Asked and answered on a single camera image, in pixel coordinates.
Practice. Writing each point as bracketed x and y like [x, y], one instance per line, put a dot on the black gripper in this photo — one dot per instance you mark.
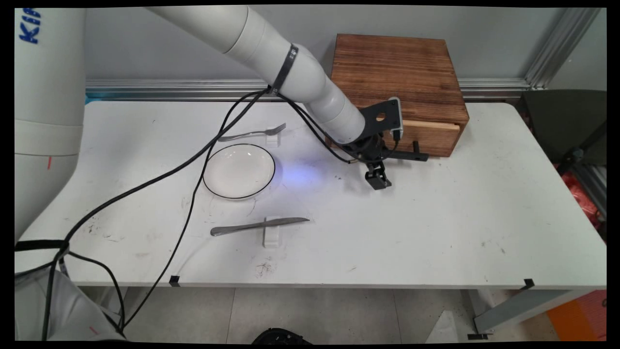
[369, 148]

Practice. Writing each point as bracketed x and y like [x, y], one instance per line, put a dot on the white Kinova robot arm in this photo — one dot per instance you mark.
[252, 34]

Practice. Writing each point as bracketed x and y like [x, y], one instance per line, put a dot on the small white cutlery rest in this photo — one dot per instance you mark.
[272, 140]
[272, 238]

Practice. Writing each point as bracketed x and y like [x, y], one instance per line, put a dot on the brown wooden drawer cabinet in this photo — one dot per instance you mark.
[402, 68]

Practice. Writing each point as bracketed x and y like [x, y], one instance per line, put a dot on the silver table knife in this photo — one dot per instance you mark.
[261, 224]

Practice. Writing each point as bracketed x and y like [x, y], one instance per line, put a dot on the silver fork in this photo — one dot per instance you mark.
[252, 133]

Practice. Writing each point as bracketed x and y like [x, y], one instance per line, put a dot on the white plate with black rim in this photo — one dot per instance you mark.
[240, 172]

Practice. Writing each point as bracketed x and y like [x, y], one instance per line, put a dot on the black round object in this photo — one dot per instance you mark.
[281, 337]

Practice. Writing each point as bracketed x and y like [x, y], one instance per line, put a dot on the red bag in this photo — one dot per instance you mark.
[583, 198]

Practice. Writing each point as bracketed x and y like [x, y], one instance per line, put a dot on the orange box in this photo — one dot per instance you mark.
[581, 315]

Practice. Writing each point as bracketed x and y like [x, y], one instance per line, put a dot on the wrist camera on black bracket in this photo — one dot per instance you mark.
[380, 116]

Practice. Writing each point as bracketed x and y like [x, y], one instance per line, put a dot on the horizontal aluminium rail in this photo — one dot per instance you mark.
[489, 88]

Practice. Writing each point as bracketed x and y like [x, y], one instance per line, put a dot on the slanted aluminium post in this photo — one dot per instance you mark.
[562, 46]

